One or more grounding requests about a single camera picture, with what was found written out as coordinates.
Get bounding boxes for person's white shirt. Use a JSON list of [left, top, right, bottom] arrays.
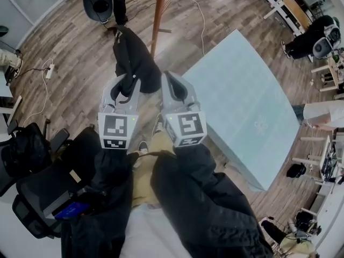
[[120, 204, 195, 258]]

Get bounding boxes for blue flat item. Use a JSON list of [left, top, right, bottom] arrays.
[[53, 201, 91, 220]]

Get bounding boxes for light blue table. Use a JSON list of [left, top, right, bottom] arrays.
[[182, 28, 301, 192]]

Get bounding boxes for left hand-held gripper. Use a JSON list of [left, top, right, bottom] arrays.
[[97, 73, 142, 151]]

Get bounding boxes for person's left forearm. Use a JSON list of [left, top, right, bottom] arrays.
[[60, 142, 135, 258]]

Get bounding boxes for black jacket garment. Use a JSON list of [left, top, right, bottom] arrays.
[[112, 25, 162, 104]]

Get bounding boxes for white power cable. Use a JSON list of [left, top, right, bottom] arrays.
[[184, 0, 207, 57], [18, 59, 55, 129]]

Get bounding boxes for person's right forearm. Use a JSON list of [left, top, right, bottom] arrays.
[[152, 143, 275, 258]]

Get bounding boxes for person's khaki trousers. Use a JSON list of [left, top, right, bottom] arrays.
[[131, 129, 177, 210]]

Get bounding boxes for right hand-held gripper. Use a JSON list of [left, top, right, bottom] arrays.
[[160, 70, 208, 148]]

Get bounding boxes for white-legged wooden desk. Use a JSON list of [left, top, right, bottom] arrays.
[[262, 0, 314, 37], [311, 49, 344, 93], [291, 135, 344, 188]]

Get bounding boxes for black floor cable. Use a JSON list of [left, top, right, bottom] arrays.
[[15, 65, 52, 78]]

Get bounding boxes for black and white bag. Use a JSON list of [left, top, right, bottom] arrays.
[[295, 210, 323, 237]]

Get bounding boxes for person's black sneaker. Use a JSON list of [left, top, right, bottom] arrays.
[[151, 113, 165, 137], [137, 140, 149, 156]]

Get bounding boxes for white desk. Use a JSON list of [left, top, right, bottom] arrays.
[[0, 84, 23, 131]]

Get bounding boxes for dark grey flat box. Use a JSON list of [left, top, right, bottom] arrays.
[[42, 185, 90, 218]]

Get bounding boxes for wooden coat rack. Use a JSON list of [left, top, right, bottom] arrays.
[[141, 0, 173, 56]]

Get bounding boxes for white power strip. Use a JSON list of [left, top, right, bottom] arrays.
[[45, 64, 56, 81]]

